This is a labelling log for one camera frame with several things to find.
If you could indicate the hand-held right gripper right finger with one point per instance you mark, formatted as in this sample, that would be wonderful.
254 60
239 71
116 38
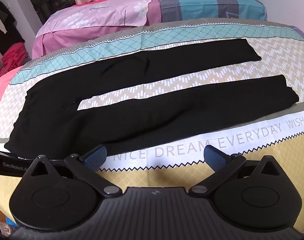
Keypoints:
214 157

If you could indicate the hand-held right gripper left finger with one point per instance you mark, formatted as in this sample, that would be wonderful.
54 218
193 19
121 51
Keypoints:
96 155

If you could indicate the black pants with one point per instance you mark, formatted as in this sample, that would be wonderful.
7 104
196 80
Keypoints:
147 120

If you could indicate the coral pink bed sheet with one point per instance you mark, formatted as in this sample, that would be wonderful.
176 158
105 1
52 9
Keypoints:
1 90

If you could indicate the stack of red blankets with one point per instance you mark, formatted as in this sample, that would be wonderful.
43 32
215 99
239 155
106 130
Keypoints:
15 57

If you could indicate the patterned beige teal bed sheet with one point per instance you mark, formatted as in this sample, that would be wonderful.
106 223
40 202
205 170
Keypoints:
279 67

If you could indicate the hanging dark clothes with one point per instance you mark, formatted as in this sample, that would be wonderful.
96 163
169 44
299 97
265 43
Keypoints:
4 27

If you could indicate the pink floral bedding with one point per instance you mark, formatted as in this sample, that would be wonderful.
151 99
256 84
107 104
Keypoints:
91 17

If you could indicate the blue grey striped bedding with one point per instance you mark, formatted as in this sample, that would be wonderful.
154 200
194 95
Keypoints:
204 5

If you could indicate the dark cabinet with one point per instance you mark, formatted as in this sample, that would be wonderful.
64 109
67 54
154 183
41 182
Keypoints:
50 0

